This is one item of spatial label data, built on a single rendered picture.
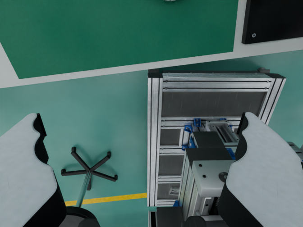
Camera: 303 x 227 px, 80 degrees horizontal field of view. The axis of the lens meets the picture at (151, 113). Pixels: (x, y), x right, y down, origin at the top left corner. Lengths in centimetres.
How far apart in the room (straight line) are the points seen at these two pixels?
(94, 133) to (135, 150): 40
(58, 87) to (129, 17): 107
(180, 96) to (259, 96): 51
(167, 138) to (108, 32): 97
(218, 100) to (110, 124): 86
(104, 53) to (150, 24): 15
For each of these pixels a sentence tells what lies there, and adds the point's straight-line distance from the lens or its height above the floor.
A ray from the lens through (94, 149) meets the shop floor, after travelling 174.
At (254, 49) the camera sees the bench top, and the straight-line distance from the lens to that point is 61.
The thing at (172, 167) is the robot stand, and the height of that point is 21.
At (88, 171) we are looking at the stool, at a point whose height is 8.
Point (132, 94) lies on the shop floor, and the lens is 139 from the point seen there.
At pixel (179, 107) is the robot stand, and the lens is 122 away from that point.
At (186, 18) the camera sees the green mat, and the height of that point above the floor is 75.
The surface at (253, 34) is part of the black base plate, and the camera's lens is 57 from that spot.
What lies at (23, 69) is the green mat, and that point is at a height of 75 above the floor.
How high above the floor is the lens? 126
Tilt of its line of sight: 60 degrees down
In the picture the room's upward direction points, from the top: 176 degrees clockwise
